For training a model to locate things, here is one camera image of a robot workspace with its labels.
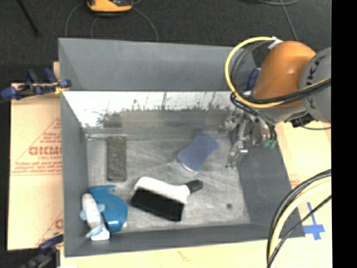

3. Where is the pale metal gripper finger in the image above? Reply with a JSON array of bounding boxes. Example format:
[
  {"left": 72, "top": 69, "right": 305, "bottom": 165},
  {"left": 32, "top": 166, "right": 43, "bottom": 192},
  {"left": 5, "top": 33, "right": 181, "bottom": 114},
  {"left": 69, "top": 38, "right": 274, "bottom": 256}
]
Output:
[{"left": 225, "top": 141, "right": 249, "bottom": 169}]

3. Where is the blue cup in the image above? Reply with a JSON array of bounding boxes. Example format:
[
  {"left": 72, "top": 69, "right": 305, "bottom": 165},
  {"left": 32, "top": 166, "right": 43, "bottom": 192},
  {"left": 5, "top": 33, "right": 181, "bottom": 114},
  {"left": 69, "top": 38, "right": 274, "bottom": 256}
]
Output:
[{"left": 176, "top": 132, "right": 220, "bottom": 174}]

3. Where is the grey metal bin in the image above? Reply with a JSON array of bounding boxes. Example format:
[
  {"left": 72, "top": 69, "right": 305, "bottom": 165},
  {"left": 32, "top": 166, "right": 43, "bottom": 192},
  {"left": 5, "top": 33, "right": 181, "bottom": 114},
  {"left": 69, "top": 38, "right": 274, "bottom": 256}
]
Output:
[{"left": 57, "top": 37, "right": 305, "bottom": 258}]

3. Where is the white brush with black bristles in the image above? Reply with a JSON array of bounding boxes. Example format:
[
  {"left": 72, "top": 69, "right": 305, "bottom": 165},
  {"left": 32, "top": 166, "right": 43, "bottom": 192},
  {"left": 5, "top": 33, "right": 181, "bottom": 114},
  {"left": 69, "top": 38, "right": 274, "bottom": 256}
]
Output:
[{"left": 130, "top": 176, "right": 204, "bottom": 223}]

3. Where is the dark green flat block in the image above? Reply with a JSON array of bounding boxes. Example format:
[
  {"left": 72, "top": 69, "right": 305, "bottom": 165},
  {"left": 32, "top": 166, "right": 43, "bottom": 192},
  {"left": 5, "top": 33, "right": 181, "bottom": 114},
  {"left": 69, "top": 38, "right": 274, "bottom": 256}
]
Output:
[{"left": 107, "top": 135, "right": 128, "bottom": 182}]

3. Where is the blue spray bottle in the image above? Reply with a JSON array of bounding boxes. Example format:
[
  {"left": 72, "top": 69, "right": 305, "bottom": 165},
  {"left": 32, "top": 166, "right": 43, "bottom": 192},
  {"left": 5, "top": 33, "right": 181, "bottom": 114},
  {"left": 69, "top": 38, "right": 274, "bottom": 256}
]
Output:
[{"left": 80, "top": 185, "right": 129, "bottom": 242}]

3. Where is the brown cardboard board, red print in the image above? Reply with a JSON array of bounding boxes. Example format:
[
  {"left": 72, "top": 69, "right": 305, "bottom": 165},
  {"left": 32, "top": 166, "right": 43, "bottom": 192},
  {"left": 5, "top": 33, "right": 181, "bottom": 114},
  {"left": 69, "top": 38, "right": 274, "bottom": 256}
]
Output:
[{"left": 7, "top": 82, "right": 65, "bottom": 251}]

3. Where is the black cylinder on white bracket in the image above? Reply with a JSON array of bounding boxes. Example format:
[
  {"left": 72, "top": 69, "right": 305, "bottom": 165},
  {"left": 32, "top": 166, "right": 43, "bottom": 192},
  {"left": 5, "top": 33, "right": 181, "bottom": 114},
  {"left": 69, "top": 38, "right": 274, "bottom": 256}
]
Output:
[{"left": 290, "top": 115, "right": 315, "bottom": 127}]

